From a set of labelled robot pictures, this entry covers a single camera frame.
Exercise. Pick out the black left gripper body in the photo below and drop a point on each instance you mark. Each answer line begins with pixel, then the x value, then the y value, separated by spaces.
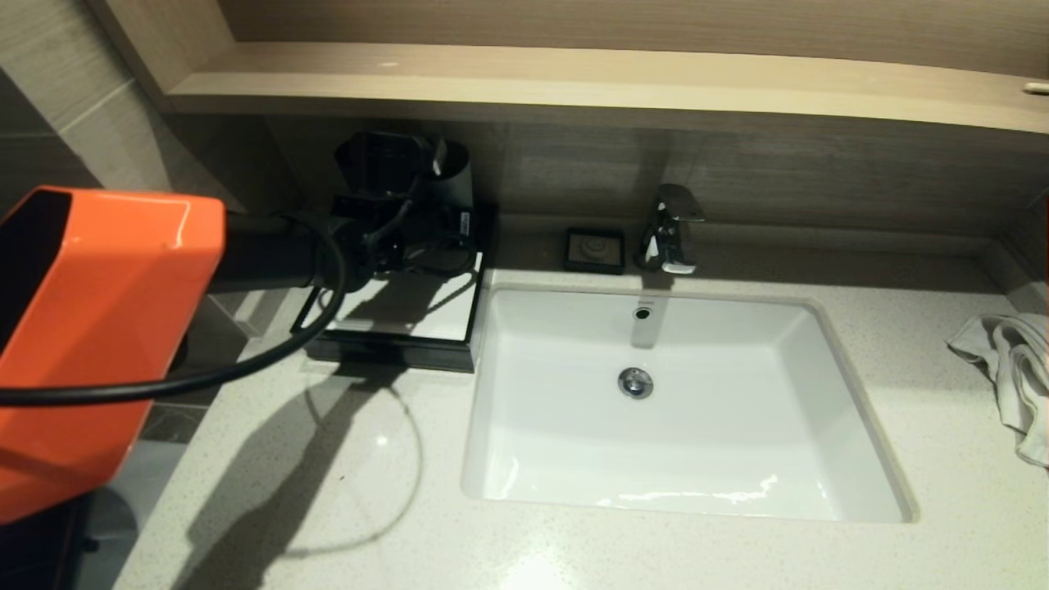
pixel 451 229

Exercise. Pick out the grey plastic cup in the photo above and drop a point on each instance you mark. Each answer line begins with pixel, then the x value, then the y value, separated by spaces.
pixel 457 176

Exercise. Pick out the drawer with plastic bags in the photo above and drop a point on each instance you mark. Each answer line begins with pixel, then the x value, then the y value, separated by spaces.
pixel 410 355

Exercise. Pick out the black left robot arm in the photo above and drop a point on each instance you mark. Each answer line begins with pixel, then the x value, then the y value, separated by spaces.
pixel 106 311

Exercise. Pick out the black amenity box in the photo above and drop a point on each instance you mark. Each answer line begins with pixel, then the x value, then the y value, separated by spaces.
pixel 490 246

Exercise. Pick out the black tumbler cup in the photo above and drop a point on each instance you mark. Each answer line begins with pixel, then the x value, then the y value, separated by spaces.
pixel 342 168

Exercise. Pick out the black soap dish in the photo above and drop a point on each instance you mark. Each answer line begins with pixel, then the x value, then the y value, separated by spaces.
pixel 594 251

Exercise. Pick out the light wooden shelf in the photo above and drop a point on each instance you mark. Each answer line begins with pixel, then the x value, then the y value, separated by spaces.
pixel 574 82

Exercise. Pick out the chrome sink faucet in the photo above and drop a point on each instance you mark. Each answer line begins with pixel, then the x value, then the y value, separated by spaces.
pixel 668 238

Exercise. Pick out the chrome sink drain stopper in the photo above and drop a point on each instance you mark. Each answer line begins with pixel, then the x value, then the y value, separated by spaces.
pixel 635 383

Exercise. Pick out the white sink basin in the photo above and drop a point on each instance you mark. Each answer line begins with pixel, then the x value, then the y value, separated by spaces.
pixel 721 434

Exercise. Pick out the white towel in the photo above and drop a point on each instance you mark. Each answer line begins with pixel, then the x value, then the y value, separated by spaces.
pixel 1012 369

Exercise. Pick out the small beige shelf item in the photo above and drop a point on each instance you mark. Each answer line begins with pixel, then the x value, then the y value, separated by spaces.
pixel 1034 88

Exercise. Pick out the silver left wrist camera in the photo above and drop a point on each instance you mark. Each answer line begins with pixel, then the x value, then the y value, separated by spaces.
pixel 440 156

